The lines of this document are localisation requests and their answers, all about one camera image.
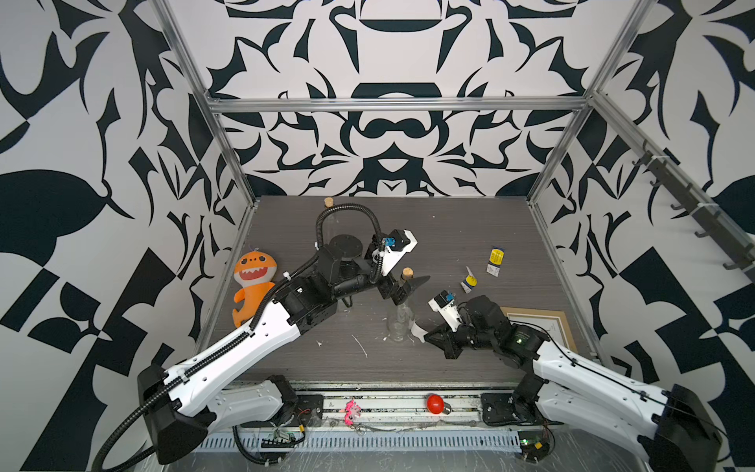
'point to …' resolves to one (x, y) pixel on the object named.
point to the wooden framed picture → (554, 324)
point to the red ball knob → (435, 404)
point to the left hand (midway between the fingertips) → (410, 251)
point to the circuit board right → (534, 444)
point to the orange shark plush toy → (254, 270)
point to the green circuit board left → (292, 436)
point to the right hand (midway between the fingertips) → (424, 334)
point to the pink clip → (353, 412)
